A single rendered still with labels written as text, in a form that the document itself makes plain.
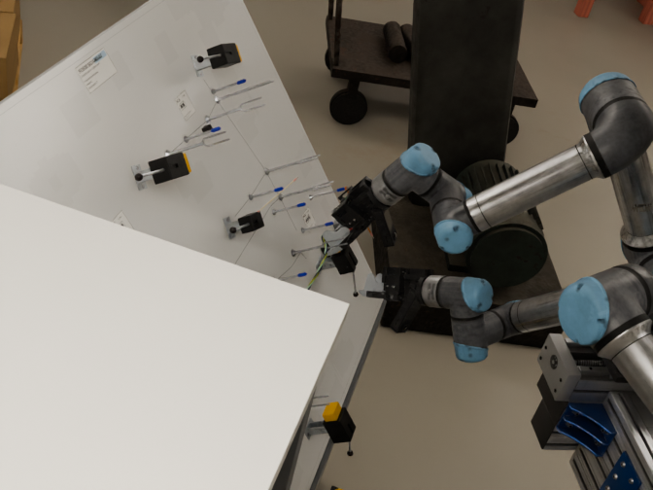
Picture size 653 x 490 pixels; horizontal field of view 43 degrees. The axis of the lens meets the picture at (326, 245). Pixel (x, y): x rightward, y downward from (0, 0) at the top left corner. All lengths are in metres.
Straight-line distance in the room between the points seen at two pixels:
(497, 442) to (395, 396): 0.43
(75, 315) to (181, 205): 0.89
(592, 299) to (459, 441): 1.77
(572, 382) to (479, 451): 1.31
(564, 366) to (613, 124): 0.59
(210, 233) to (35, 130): 0.45
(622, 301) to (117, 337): 1.07
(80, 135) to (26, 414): 0.84
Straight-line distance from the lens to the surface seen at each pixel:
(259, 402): 0.69
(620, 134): 1.69
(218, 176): 1.75
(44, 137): 1.40
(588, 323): 1.58
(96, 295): 0.77
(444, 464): 3.17
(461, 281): 1.87
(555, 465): 3.35
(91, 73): 1.53
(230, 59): 1.75
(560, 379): 2.00
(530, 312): 1.90
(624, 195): 1.93
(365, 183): 1.86
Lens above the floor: 2.37
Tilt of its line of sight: 37 degrees down
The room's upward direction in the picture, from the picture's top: 13 degrees clockwise
